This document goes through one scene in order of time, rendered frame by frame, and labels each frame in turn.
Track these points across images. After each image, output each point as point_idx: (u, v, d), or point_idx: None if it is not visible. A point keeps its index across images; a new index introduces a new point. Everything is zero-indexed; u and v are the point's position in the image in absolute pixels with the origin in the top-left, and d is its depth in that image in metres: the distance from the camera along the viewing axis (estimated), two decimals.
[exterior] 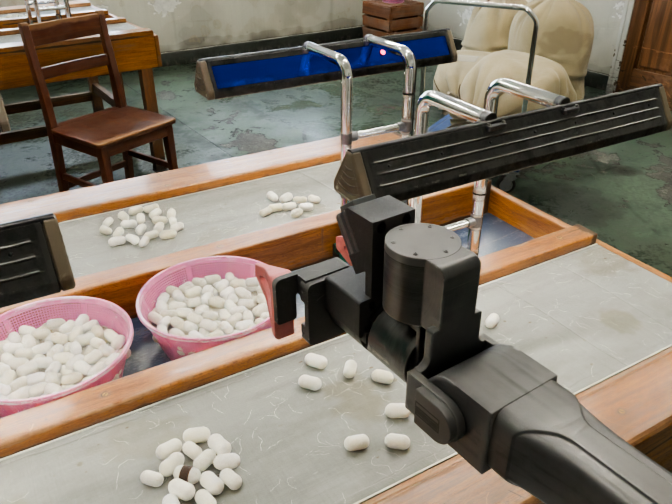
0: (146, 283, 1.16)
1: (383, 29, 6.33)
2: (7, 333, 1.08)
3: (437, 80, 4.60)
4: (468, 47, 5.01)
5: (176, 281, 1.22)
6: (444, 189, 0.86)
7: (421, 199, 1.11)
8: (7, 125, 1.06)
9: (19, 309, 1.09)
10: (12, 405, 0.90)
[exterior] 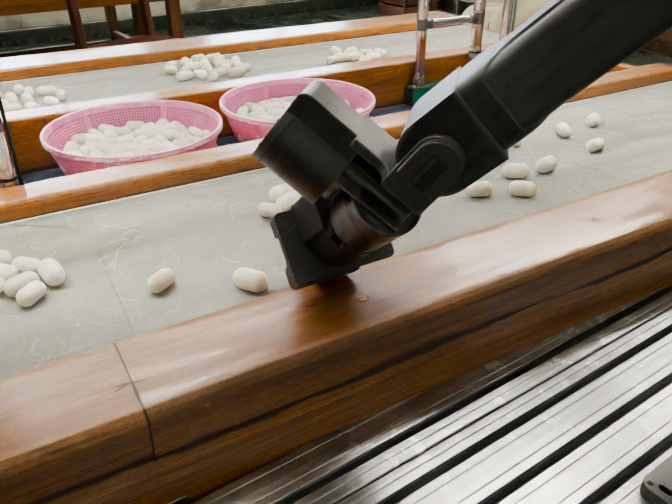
0: (226, 92, 1.11)
1: None
2: (87, 130, 1.03)
3: None
4: (489, 2, 4.96)
5: (254, 100, 1.17)
6: None
7: None
8: None
9: (98, 107, 1.04)
10: (108, 165, 0.86)
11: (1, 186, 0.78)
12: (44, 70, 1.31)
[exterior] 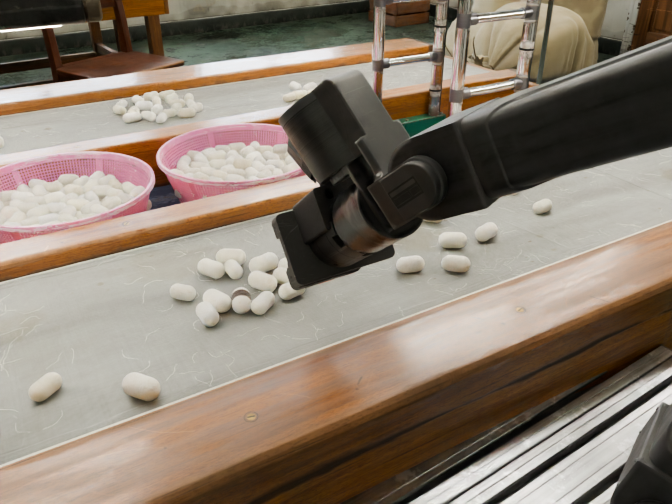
0: (167, 142, 1.07)
1: None
2: (16, 185, 0.99)
3: (448, 43, 4.51)
4: (478, 12, 4.91)
5: (198, 147, 1.12)
6: None
7: (467, 44, 1.02)
8: None
9: (29, 161, 1.00)
10: (23, 234, 0.81)
11: None
12: None
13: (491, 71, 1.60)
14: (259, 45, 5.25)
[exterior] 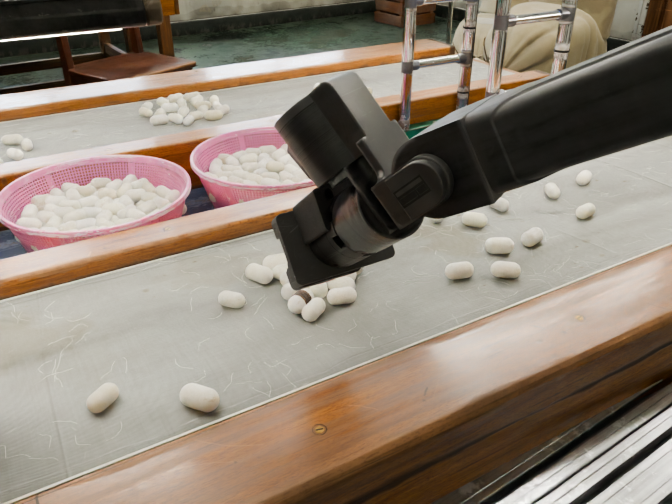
0: (199, 145, 1.05)
1: (396, 1, 6.22)
2: (49, 189, 0.97)
3: (456, 43, 4.49)
4: (486, 12, 4.90)
5: (229, 150, 1.11)
6: None
7: (504, 46, 1.00)
8: None
9: (62, 164, 0.99)
10: (63, 240, 0.80)
11: None
12: (13, 113, 1.25)
13: (515, 72, 1.59)
14: (266, 45, 5.24)
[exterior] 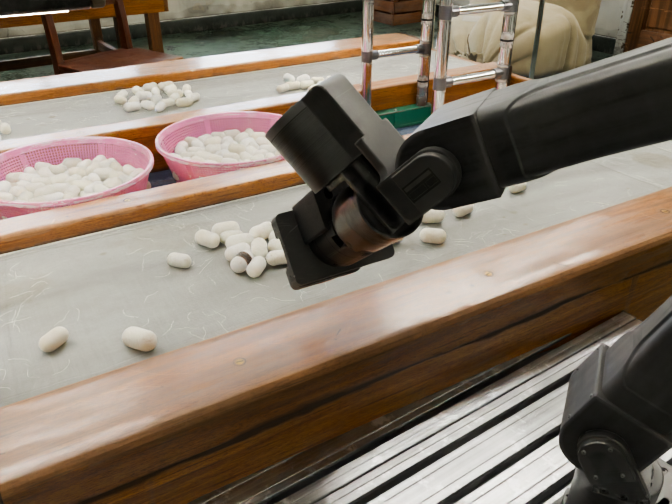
0: (165, 128, 1.12)
1: (388, 0, 6.29)
2: (23, 168, 1.05)
3: None
4: None
5: (195, 133, 1.18)
6: None
7: (449, 35, 1.08)
8: None
9: (35, 145, 1.06)
10: (31, 210, 0.87)
11: None
12: None
13: (478, 64, 1.66)
14: (258, 43, 5.31)
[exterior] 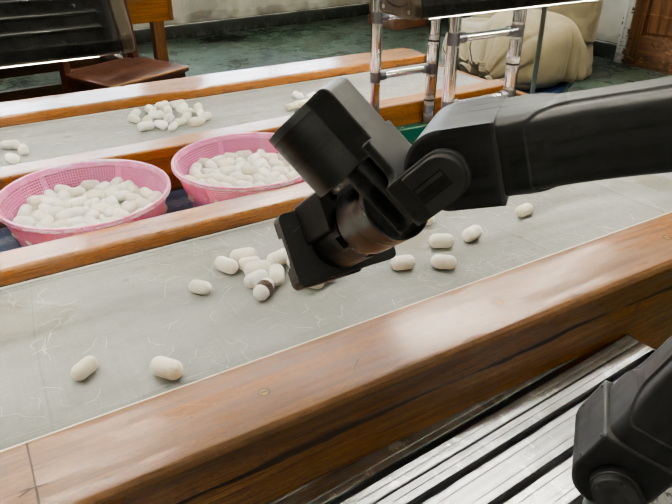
0: (180, 150, 1.15)
1: None
2: (43, 190, 1.08)
3: (446, 46, 4.59)
4: (476, 16, 5.00)
5: (208, 154, 1.21)
6: (490, 11, 0.86)
7: (457, 60, 1.10)
8: None
9: (54, 168, 1.09)
10: (54, 235, 0.90)
11: None
12: (11, 120, 1.35)
13: (483, 80, 1.69)
14: (260, 48, 5.34)
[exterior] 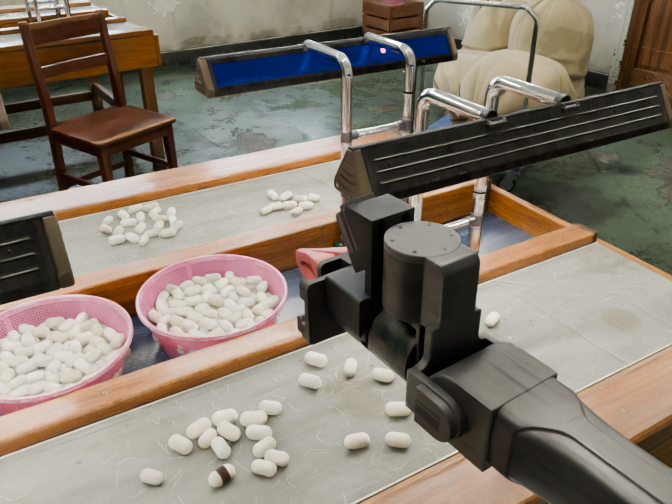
0: (146, 281, 1.15)
1: (383, 29, 6.32)
2: (7, 331, 1.08)
3: (437, 79, 4.60)
4: (468, 46, 5.00)
5: (176, 279, 1.21)
6: (445, 187, 0.86)
7: (421, 197, 1.11)
8: (7, 123, 1.06)
9: (19, 307, 1.09)
10: (11, 403, 0.90)
11: None
12: None
13: None
14: None
